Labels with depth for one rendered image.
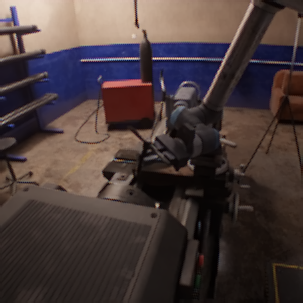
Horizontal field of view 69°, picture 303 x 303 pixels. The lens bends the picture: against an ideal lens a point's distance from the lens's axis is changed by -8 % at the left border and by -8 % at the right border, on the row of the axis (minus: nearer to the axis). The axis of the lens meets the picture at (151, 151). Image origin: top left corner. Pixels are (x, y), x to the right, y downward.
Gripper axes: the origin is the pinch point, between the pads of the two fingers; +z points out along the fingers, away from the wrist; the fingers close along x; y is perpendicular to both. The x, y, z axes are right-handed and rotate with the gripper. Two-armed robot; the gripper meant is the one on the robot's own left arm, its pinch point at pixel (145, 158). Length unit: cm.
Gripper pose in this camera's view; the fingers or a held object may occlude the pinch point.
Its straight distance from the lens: 73.4
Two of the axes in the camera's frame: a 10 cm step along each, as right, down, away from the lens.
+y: -2.3, 7.8, 5.8
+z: -7.8, 2.1, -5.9
